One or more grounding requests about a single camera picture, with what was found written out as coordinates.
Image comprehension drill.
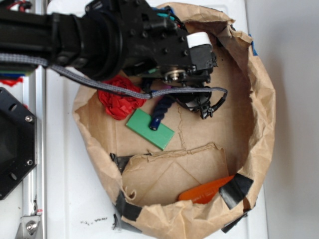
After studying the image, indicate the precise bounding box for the dark blue twisted rope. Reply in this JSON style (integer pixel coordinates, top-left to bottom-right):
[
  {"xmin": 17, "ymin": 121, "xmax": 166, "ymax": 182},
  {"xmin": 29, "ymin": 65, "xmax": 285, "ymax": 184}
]
[{"xmin": 149, "ymin": 95, "xmax": 173, "ymax": 131}]

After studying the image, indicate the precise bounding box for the red crumpled paper ball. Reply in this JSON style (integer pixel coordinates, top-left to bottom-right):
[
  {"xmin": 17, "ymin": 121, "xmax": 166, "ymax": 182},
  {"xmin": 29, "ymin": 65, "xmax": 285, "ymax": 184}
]
[{"xmin": 97, "ymin": 75, "xmax": 146, "ymax": 120}]

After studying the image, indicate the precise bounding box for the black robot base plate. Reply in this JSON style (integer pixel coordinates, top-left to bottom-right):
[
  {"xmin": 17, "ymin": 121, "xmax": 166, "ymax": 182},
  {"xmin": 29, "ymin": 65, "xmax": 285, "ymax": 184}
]
[{"xmin": 0, "ymin": 87, "xmax": 36, "ymax": 200}]

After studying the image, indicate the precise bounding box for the grey braided cable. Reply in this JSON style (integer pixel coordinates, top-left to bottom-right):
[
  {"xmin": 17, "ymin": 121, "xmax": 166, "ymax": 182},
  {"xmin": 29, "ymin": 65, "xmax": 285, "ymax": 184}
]
[{"xmin": 0, "ymin": 52, "xmax": 228, "ymax": 114}]

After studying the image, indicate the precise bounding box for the metal corner bracket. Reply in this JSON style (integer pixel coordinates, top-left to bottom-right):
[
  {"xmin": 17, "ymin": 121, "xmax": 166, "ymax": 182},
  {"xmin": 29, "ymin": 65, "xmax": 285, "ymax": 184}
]
[{"xmin": 15, "ymin": 216, "xmax": 43, "ymax": 239}]

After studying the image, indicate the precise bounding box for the orange plastic piece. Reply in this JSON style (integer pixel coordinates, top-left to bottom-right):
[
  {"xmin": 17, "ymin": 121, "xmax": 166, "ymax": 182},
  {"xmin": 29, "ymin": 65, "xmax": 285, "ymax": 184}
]
[{"xmin": 178, "ymin": 175, "xmax": 234, "ymax": 204}]

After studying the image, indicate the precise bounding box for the brown paper bag container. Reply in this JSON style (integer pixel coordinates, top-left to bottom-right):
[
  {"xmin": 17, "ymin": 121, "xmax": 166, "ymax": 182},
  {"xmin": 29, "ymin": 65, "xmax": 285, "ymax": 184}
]
[{"xmin": 73, "ymin": 2, "xmax": 276, "ymax": 239}]

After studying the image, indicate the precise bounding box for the aluminium extrusion rail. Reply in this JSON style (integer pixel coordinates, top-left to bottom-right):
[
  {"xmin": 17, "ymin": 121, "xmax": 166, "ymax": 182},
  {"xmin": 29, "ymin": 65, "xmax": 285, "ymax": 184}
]
[{"xmin": 17, "ymin": 67, "xmax": 47, "ymax": 239}]

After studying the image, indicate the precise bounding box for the white plastic tray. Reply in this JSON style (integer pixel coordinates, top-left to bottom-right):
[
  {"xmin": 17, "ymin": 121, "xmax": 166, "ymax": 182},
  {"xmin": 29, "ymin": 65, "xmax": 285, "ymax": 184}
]
[{"xmin": 43, "ymin": 0, "xmax": 268, "ymax": 239}]

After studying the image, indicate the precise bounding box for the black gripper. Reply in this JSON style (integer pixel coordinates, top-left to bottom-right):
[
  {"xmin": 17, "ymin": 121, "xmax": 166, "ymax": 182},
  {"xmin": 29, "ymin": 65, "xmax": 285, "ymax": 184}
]
[{"xmin": 119, "ymin": 0, "xmax": 216, "ymax": 120}]

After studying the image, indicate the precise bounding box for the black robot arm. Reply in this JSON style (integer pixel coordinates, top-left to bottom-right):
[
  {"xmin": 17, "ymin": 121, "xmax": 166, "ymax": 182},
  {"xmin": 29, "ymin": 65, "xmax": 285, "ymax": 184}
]
[{"xmin": 0, "ymin": 0, "xmax": 220, "ymax": 119}]

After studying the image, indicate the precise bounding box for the green rectangular block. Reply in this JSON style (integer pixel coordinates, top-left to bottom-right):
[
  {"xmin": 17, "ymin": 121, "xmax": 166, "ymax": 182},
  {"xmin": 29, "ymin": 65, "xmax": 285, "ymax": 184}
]
[{"xmin": 126, "ymin": 109, "xmax": 175, "ymax": 150}]

